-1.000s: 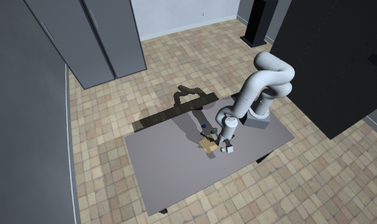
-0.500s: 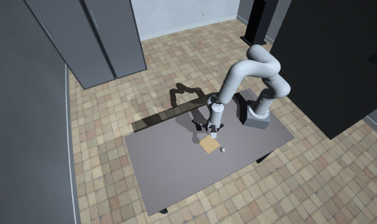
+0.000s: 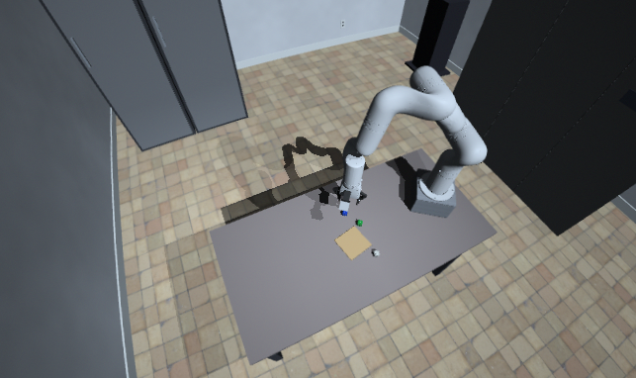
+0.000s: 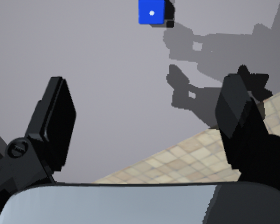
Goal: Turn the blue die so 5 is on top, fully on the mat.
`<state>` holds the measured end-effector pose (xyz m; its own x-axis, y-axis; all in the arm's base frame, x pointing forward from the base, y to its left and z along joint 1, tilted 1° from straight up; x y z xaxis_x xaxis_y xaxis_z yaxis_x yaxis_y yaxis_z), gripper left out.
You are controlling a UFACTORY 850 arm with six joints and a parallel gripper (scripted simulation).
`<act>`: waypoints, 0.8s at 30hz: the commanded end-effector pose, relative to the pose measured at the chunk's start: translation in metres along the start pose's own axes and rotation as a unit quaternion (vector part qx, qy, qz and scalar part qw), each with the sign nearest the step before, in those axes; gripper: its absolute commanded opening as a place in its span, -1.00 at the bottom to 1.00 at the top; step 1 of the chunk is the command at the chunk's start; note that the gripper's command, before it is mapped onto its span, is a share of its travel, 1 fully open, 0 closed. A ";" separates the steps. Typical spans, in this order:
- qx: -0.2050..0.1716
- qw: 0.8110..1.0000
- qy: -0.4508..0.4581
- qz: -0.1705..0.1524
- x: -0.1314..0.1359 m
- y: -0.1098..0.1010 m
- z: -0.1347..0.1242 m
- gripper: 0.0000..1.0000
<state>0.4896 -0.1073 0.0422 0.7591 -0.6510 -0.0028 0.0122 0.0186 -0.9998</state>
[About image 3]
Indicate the beige flat mat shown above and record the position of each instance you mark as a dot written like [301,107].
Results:
[352,243]

